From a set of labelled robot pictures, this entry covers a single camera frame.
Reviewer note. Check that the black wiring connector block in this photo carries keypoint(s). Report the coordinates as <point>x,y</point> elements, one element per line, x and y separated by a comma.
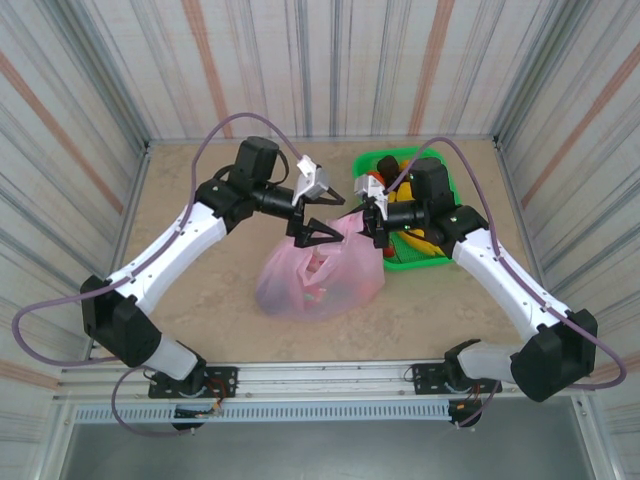
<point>457,411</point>

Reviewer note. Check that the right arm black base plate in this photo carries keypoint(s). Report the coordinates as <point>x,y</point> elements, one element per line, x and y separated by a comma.
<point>425,380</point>

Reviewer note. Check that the pink printed plastic bag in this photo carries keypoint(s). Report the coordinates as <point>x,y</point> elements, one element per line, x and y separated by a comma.
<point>350,275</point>

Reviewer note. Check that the aluminium frame side rail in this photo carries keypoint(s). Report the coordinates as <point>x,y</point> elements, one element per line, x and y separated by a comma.
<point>134,197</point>

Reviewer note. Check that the grey metal panel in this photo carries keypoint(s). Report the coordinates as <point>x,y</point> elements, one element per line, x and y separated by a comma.
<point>325,450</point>

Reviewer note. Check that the purple fake fruit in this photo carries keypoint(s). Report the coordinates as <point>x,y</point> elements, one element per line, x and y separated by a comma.
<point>272,295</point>

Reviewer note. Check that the aluminium mounting rail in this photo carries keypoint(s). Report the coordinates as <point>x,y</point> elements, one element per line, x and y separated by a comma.
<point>325,375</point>

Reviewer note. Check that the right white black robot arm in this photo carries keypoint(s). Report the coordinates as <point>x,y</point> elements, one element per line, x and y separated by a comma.
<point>505,280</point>

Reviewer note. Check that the green plastic basket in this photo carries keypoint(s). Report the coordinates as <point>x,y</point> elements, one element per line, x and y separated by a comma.
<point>425,262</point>

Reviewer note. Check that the lumpy yellow fake fruit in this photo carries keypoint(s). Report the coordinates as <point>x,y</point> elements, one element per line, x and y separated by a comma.
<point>405,190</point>

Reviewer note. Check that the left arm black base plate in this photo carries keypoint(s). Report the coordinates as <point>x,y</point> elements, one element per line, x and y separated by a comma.
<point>225,382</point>

